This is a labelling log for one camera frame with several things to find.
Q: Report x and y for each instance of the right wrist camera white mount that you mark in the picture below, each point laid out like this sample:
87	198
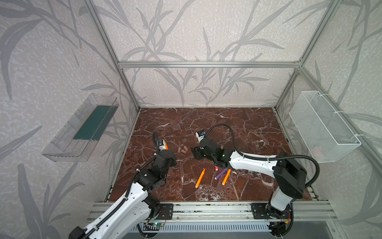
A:
201	134

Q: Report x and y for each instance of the clear plastic wall tray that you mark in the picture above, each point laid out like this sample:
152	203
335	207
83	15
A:
78	138

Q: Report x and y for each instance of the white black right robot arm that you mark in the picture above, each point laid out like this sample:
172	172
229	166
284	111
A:
288	173

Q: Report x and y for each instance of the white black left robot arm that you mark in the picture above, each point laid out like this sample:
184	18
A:
135	205

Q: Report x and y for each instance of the white wire mesh basket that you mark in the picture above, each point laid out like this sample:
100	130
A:
325	133

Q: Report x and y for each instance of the horizontal aluminium crossbar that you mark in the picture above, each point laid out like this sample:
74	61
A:
205	64

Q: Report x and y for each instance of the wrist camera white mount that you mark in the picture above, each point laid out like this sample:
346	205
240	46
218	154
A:
201	134
161	145

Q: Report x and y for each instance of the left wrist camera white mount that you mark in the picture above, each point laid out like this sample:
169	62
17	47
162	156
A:
161	145

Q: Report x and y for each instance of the purple marker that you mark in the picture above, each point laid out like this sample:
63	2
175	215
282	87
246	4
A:
221	174

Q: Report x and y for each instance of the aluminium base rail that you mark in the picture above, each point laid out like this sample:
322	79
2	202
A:
242	211

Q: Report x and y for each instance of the aluminium frame post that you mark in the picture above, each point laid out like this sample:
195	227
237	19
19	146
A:
91	8

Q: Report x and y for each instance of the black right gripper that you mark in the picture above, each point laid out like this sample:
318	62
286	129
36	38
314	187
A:
198	151

